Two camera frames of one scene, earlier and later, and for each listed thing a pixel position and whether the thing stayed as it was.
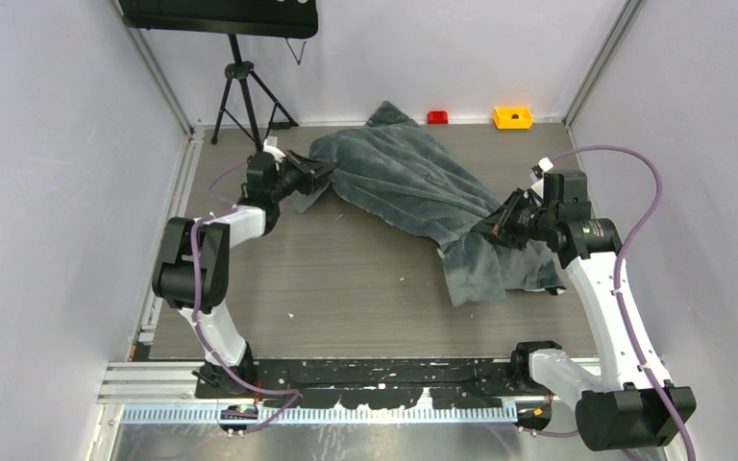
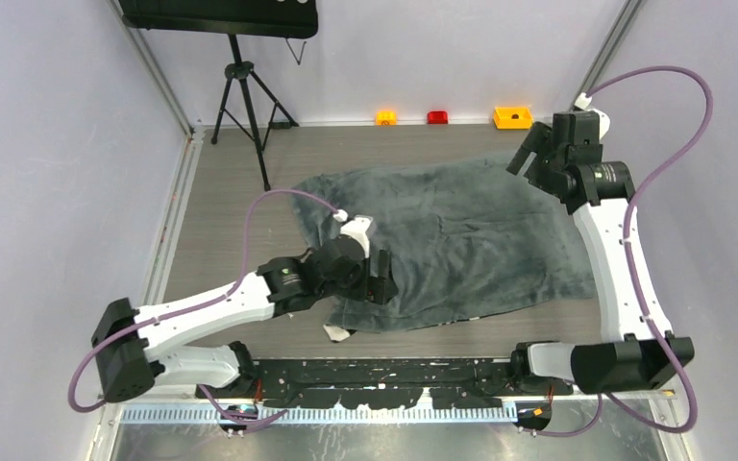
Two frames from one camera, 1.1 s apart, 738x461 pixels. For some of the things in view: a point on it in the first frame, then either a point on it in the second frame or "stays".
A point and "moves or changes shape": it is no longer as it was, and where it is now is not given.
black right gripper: [500, 229] -> [536, 141]
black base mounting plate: [447, 382] stays
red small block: [437, 117] stays
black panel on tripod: [270, 17] stays
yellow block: [513, 118] stays
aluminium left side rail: [143, 340] stays
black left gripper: [313, 173] -> [376, 288]
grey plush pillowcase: [395, 169] moves or changes shape
